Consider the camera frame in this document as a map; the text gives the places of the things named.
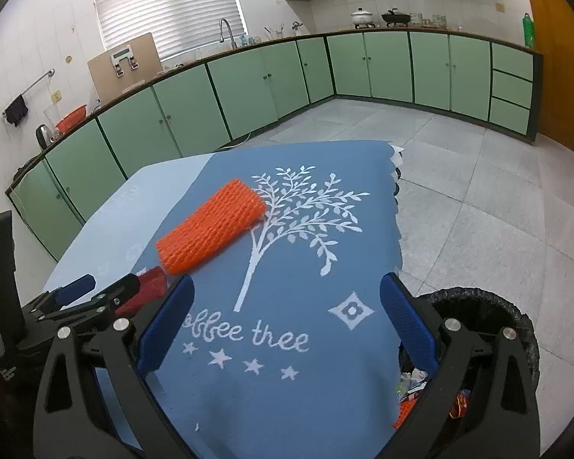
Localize green lower kitchen cabinets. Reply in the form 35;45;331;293
6;28;543;259

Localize chrome sink faucet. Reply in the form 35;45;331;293
220;18;237;50

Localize steel electric kettle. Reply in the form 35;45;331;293
35;124;55;150

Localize red plastic basin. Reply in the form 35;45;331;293
55;105;87;135

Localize black wok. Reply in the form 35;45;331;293
382;8;411;27

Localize wall towel rail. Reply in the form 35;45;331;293
2;67;55;118

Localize dark blue printed placemat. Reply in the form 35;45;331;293
150;141;402;458

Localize brown wooden door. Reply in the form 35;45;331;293
530;0;574;151

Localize white window blind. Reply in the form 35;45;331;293
94;0;246;59

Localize dark red scouring pad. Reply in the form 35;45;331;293
116;266;168;318

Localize black trash bin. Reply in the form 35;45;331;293
396;286;541;436

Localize light blue tablecloth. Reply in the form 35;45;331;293
45;153;212;293

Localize white cooking pot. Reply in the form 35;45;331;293
350;8;375;29

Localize orange foam net rolled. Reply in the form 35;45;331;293
392;396;418;429

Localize cardboard box on counter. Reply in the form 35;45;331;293
88;33;163;104

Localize green white snack wrapper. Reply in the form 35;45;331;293
397;368;428;400

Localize green bottle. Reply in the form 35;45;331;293
523;13;535;49

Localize orange foam net flat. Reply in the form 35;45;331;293
155;179;266;276

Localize dark hanging towel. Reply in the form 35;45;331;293
4;94;29;127

